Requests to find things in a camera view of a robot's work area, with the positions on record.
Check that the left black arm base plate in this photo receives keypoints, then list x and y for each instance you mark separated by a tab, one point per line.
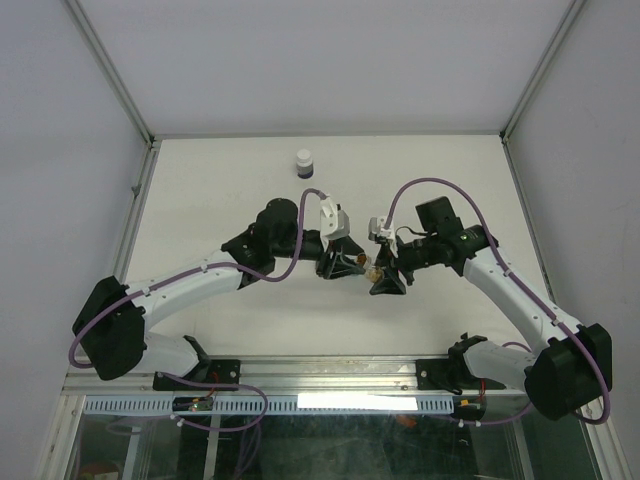
223	372

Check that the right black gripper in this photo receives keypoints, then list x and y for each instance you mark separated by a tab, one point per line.
385	259

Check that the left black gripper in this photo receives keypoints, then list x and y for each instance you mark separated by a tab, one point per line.
338	267

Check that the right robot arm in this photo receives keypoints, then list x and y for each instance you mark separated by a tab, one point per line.
566	364

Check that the white cap dark bottle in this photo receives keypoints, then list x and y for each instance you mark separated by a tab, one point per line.
304	164

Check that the right aluminium frame post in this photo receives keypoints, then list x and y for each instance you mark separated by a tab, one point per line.
542	67

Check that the aluminium front rail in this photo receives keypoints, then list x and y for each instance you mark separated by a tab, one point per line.
288	375

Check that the aluminium frame post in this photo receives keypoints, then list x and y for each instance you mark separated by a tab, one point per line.
97	49
542	67

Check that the left aluminium frame post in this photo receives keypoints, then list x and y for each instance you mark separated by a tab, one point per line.
97	49

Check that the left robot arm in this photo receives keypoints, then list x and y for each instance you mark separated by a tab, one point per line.
114	327

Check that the amber pill bottle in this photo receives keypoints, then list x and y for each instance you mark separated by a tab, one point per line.
374	274

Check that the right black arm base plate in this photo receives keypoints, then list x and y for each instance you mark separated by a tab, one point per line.
444	374

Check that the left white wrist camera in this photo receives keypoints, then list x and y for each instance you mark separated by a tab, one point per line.
334	222

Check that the grey slotted cable duct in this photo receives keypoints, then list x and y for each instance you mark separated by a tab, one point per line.
254	405

